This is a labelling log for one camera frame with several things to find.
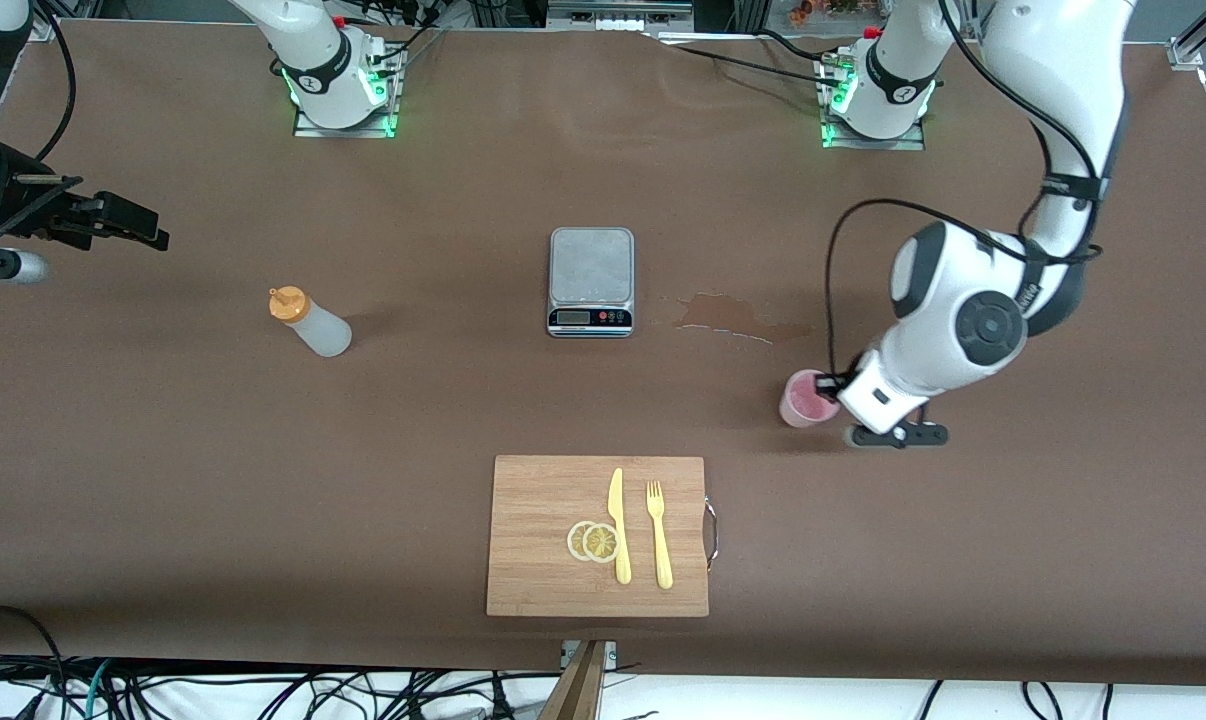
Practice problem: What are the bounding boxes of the pink plastic cup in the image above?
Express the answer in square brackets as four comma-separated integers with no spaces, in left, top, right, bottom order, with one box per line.
[779,368,844,430]

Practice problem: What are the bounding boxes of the clear sauce bottle orange cap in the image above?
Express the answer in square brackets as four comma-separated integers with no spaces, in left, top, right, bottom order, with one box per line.
[268,285,354,359]

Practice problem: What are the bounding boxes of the yellow plastic fork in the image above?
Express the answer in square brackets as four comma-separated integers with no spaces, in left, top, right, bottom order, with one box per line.
[645,480,675,590]

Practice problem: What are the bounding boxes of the silver digital kitchen scale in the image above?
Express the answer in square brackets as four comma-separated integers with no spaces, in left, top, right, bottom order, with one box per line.
[547,227,635,339]

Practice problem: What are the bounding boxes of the yellow plastic knife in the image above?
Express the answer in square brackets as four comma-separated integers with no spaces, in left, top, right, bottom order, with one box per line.
[607,467,633,586]

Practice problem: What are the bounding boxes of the wooden cutting board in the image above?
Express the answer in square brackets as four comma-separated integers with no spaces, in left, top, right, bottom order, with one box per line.
[486,455,710,618]

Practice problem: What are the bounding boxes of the wooden beam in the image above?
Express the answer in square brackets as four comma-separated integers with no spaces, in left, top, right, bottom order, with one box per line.
[538,640,609,720]

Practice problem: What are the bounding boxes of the grey power strip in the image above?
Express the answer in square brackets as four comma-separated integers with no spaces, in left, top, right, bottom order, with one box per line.
[548,0,694,33]

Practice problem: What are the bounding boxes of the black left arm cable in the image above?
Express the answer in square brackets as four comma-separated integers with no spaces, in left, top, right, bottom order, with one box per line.
[825,0,1104,381]

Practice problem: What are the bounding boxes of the aluminium frame corner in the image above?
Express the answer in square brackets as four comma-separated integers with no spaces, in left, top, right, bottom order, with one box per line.
[1168,0,1206,71]
[18,0,64,43]

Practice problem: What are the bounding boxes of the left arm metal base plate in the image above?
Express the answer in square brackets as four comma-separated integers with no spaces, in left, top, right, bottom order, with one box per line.
[821,50,926,151]

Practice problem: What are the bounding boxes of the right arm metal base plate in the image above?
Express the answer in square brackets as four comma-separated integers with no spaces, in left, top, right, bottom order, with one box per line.
[293,40,400,139]

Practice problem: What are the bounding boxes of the long black table cable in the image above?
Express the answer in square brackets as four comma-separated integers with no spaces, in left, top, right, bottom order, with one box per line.
[660,40,849,86]

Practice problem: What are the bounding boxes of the short black table cable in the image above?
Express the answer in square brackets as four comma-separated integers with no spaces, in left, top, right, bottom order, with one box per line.
[758,28,834,61]

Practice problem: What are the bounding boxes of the small metal bracket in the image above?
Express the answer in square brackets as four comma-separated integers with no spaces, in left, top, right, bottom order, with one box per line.
[560,640,619,671]

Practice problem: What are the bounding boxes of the teal floor cable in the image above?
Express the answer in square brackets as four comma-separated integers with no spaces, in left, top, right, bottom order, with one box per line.
[83,660,114,720]

